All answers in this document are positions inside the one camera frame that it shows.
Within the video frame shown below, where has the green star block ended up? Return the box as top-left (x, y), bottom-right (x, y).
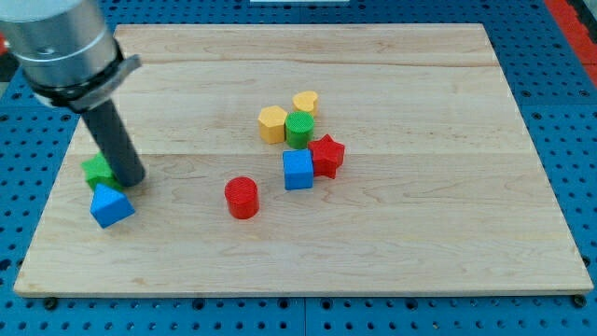
top-left (80, 152), bottom-right (122, 190)

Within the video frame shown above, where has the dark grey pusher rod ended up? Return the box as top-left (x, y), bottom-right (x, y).
top-left (81, 99), bottom-right (146, 187)

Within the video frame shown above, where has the red cylinder block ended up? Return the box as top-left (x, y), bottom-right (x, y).
top-left (224, 176), bottom-right (259, 219)

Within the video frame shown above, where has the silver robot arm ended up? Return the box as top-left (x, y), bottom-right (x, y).
top-left (1, 0), bottom-right (141, 113)

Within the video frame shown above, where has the yellow hexagon block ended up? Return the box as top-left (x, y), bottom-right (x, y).
top-left (257, 105), bottom-right (288, 144)

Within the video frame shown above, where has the wooden board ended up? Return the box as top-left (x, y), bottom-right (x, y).
top-left (14, 23), bottom-right (593, 298)

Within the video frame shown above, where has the red star block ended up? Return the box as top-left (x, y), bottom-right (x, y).
top-left (308, 134), bottom-right (345, 179)

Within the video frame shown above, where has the green cylinder block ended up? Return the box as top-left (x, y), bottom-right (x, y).
top-left (285, 111), bottom-right (315, 149)

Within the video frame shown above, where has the blue triangle block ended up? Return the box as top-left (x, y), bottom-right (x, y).
top-left (90, 184), bottom-right (135, 229)

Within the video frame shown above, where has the blue cube block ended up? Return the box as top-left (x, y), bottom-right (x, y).
top-left (282, 149), bottom-right (313, 190)

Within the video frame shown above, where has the yellow heart block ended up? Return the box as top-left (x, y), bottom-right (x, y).
top-left (292, 91), bottom-right (319, 117)

